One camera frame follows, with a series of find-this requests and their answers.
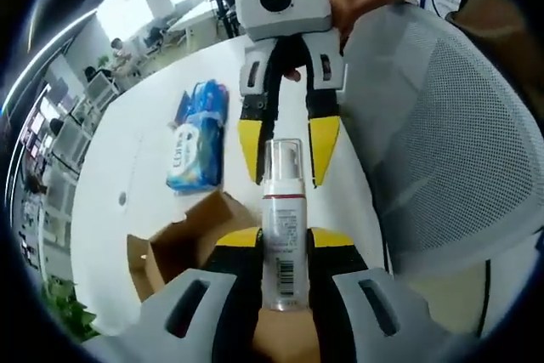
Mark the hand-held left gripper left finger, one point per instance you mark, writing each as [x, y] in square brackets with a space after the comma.
[238, 290]

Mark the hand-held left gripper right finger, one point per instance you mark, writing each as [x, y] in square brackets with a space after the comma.
[340, 261]

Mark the white pump bottle clear cap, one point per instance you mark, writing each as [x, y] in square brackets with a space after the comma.
[285, 252]

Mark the blue plastic packet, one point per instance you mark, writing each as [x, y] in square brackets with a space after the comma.
[208, 99]

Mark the white blue wet wipes pack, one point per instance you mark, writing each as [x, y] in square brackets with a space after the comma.
[191, 163]

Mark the brown cardboard shoe box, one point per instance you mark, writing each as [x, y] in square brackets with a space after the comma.
[191, 235]

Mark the person's right hand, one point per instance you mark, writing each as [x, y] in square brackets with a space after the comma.
[353, 3]

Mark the person's left hand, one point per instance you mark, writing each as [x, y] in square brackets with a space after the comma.
[287, 337]

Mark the grey mesh office chair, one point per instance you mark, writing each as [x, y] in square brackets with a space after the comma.
[446, 125]

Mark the green plant in white pot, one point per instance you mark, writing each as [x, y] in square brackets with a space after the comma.
[72, 312]

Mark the group of white office chairs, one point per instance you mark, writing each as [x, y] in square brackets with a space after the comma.
[81, 133]

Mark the person's torso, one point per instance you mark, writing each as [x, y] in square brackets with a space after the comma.
[501, 6]

